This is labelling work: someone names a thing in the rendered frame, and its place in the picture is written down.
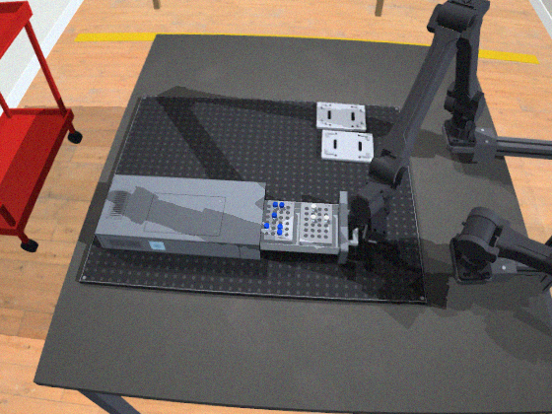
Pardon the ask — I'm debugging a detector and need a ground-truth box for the white block with round holes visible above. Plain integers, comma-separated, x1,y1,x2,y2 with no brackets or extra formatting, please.
260,200,295,244
299,202,332,247

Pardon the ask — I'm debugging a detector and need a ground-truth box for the white square plate with slots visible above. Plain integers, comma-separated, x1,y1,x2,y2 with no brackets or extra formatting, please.
316,103,366,132

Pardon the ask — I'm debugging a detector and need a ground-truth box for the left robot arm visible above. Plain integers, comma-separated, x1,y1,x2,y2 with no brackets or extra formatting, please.
452,207,552,281

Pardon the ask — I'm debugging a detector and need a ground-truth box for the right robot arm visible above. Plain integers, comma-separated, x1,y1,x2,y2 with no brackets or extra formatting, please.
351,0,490,243

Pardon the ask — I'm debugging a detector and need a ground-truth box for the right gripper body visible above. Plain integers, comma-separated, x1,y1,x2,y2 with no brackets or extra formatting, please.
349,195,366,226

